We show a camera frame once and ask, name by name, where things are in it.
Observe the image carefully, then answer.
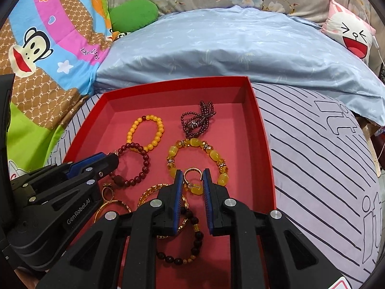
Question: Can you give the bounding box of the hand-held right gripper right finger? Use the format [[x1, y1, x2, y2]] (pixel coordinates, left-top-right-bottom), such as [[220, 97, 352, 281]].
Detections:
[[202, 169, 347, 289]]

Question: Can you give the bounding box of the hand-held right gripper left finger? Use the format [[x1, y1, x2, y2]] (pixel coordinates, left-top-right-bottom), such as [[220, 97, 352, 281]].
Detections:
[[35, 169, 185, 289]]

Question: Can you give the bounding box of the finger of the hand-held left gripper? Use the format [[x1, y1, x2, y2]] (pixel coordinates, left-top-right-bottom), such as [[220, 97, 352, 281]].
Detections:
[[10, 153, 108, 194], [26, 153, 120, 210]]

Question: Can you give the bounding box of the gold ring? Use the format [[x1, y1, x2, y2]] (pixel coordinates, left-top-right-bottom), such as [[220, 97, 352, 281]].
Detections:
[[183, 169, 201, 188], [102, 183, 115, 203]]

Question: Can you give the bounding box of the dark red bead bracelet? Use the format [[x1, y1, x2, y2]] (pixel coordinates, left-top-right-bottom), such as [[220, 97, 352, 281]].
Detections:
[[109, 143, 150, 189]]

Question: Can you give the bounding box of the red cardboard box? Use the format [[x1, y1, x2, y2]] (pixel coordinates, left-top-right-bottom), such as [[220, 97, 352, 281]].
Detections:
[[62, 76, 276, 289]]

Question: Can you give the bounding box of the yellow bead bracelet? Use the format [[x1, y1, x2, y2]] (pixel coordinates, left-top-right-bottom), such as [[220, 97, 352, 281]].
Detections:
[[126, 114, 165, 153]]

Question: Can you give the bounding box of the dark purple bead necklace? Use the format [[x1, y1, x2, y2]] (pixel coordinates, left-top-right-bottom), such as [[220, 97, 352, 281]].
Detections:
[[180, 101, 217, 131]]

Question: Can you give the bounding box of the gold bangle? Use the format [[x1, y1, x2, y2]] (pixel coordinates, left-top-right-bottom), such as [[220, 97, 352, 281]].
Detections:
[[94, 199, 132, 224]]

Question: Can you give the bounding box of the grey striped pillow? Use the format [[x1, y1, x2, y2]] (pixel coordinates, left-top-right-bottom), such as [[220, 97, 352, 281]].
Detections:
[[45, 83, 382, 289]]

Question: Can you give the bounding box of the light blue pillow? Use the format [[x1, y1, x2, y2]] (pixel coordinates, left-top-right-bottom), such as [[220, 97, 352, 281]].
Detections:
[[93, 5, 385, 127]]

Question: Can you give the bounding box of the green plush toy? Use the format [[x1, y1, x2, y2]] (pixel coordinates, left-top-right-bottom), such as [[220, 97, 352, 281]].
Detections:
[[109, 0, 159, 33]]

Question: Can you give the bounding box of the red and white label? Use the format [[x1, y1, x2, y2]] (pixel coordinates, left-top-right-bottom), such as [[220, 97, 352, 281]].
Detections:
[[326, 277, 352, 289]]

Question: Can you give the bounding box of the colourful cartoon monkey blanket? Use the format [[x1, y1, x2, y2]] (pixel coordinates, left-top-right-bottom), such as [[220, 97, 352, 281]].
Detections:
[[0, 0, 121, 181]]

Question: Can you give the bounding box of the pink cat face cushion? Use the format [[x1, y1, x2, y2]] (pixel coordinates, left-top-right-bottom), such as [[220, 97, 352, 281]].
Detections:
[[320, 0, 378, 65]]

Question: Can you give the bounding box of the gold chain bracelet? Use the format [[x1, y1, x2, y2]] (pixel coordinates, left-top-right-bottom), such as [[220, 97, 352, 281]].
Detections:
[[138, 184, 191, 239]]

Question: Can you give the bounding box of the black and gold bead bracelet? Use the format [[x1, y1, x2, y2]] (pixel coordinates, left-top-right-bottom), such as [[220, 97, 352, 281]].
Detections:
[[156, 208, 203, 266]]

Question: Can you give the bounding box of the large yellow stone bracelet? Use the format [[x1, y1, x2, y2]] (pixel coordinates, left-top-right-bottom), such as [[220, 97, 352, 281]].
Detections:
[[166, 138, 229, 197]]

